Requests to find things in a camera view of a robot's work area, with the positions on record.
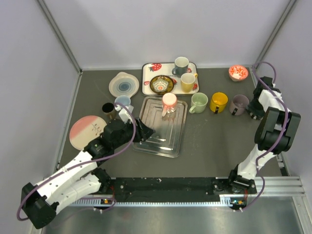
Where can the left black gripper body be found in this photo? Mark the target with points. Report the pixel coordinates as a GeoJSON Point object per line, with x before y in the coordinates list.
{"type": "Point", "coordinates": [128, 130]}

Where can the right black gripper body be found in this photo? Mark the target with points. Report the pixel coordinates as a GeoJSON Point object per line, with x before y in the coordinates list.
{"type": "Point", "coordinates": [256, 108]}

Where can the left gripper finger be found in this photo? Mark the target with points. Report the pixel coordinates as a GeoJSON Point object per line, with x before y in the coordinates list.
{"type": "Point", "coordinates": [146, 131]}
{"type": "Point", "coordinates": [144, 137]}

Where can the purple mug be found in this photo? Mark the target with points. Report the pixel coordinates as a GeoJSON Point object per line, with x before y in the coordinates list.
{"type": "Point", "coordinates": [238, 105]}

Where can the yellow mug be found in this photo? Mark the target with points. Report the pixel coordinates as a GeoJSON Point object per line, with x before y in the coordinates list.
{"type": "Point", "coordinates": [218, 102]}

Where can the pink mug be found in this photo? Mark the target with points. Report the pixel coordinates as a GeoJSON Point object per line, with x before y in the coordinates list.
{"type": "Point", "coordinates": [169, 102]}

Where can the light blue mug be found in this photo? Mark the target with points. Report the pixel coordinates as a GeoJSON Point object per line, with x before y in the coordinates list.
{"type": "Point", "coordinates": [125, 101]}

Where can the small brown mug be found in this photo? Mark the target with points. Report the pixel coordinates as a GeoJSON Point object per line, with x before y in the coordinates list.
{"type": "Point", "coordinates": [109, 110]}

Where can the green mug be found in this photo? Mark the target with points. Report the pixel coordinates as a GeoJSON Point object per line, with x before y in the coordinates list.
{"type": "Point", "coordinates": [198, 103]}

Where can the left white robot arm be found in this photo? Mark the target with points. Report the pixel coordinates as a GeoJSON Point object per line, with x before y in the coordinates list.
{"type": "Point", "coordinates": [82, 175]}

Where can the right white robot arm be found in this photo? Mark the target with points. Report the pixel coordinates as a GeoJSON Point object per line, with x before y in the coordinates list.
{"type": "Point", "coordinates": [274, 135]}

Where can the mustard mug on tray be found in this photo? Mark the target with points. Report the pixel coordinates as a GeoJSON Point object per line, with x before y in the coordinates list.
{"type": "Point", "coordinates": [187, 81]}

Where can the grey-blue mug on tray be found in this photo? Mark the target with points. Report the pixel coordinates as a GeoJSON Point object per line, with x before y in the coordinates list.
{"type": "Point", "coordinates": [181, 66]}

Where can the steel tray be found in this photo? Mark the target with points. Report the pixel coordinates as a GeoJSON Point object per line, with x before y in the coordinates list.
{"type": "Point", "coordinates": [167, 138]}

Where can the red patterned bowl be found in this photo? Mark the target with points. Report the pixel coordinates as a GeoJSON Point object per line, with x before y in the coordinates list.
{"type": "Point", "coordinates": [238, 73]}

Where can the dark patterned small bowl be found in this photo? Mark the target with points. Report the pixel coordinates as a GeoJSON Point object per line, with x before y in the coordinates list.
{"type": "Point", "coordinates": [161, 84]}

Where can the pink cream plate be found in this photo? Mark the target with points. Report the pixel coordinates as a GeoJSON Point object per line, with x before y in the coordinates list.
{"type": "Point", "coordinates": [85, 130]}

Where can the strawberry pattern tray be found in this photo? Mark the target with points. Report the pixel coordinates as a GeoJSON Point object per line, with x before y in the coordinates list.
{"type": "Point", "coordinates": [150, 70]}

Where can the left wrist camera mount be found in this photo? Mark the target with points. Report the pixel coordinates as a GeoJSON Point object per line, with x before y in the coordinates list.
{"type": "Point", "coordinates": [123, 114]}

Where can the translucent blue-ring plate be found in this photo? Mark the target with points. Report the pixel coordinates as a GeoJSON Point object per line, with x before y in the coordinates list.
{"type": "Point", "coordinates": [124, 84]}

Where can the grey cable duct rail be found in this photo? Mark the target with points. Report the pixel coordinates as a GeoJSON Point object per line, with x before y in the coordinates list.
{"type": "Point", "coordinates": [222, 201]}

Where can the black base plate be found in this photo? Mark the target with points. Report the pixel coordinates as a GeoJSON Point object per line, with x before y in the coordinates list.
{"type": "Point", "coordinates": [173, 189]}

